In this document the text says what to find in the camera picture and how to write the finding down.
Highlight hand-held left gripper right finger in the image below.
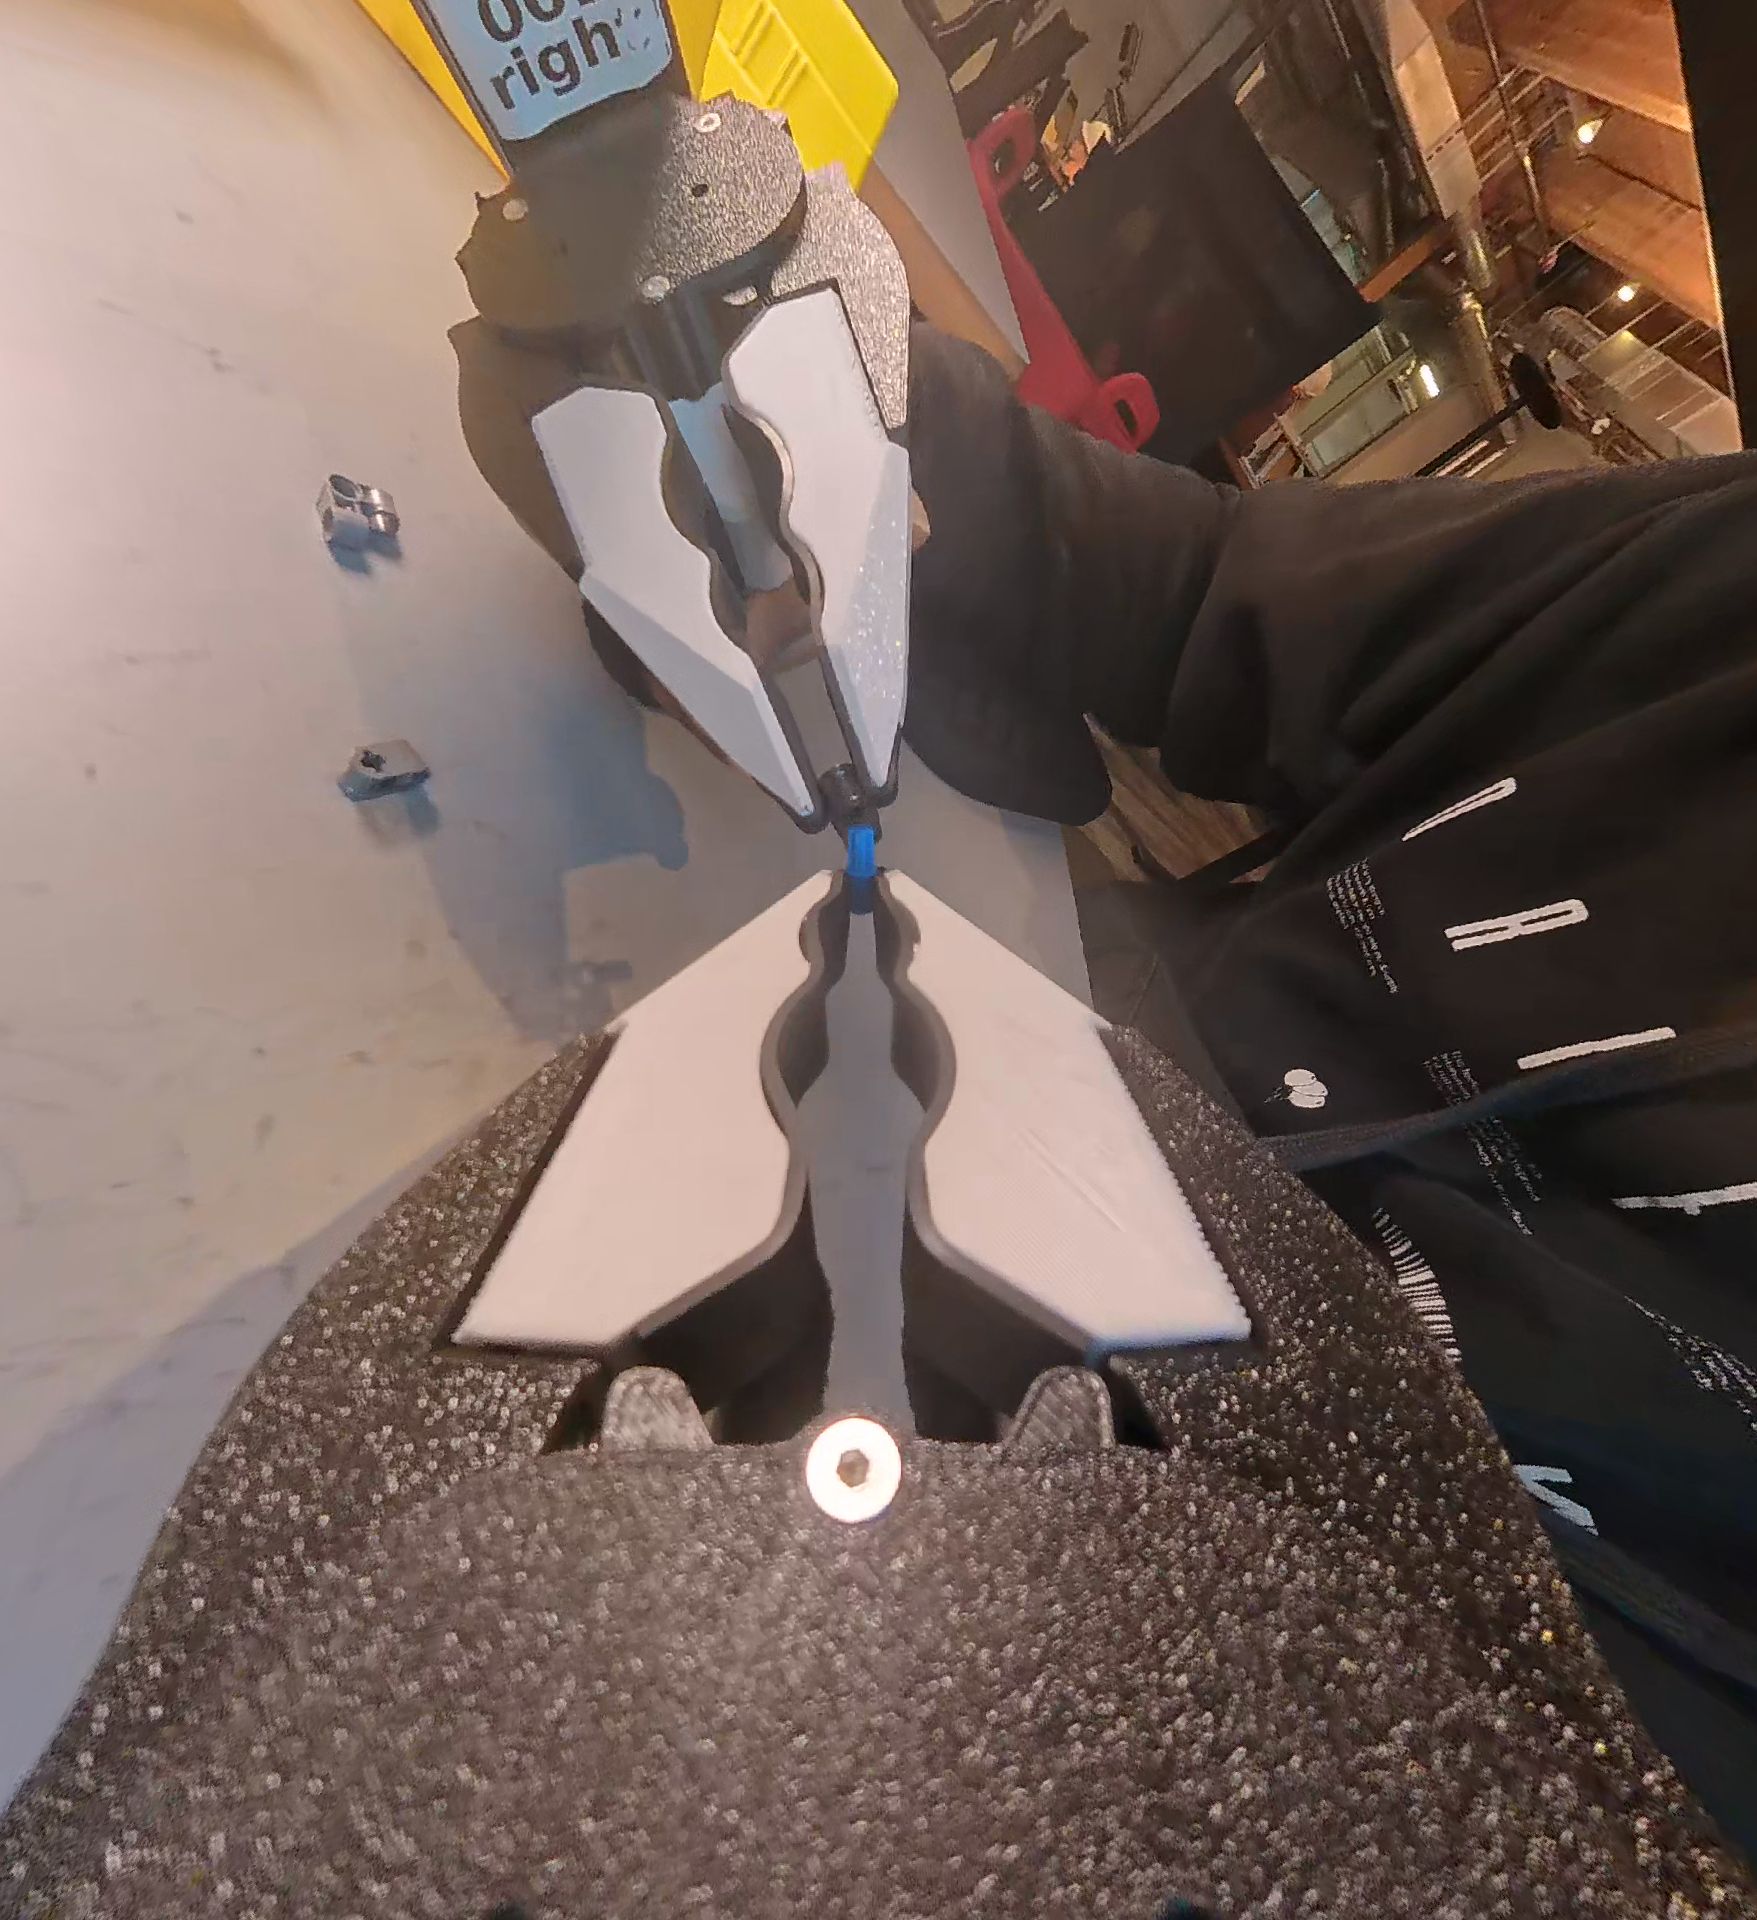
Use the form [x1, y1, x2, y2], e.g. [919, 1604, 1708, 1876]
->
[878, 869, 1254, 1349]

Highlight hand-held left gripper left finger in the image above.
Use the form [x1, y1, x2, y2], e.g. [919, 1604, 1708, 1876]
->
[451, 869, 842, 1349]

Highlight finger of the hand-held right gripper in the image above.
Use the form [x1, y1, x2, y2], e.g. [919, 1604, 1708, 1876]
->
[725, 286, 916, 809]
[531, 387, 828, 834]

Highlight yellow plastic bin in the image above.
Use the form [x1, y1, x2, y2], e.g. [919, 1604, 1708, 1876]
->
[354, 0, 901, 196]

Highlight grey desk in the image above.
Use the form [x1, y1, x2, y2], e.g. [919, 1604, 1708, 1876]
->
[0, 0, 1099, 1868]

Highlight person's right hand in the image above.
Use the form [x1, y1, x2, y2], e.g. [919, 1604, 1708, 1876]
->
[735, 575, 825, 677]

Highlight red plastic stand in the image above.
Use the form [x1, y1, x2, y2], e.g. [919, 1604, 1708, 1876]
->
[965, 103, 1162, 453]

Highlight small grey round-hole brick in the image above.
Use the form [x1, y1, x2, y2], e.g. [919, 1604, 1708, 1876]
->
[313, 471, 407, 550]

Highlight dark partition screen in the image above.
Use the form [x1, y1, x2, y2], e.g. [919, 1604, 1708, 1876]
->
[999, 92, 1383, 467]

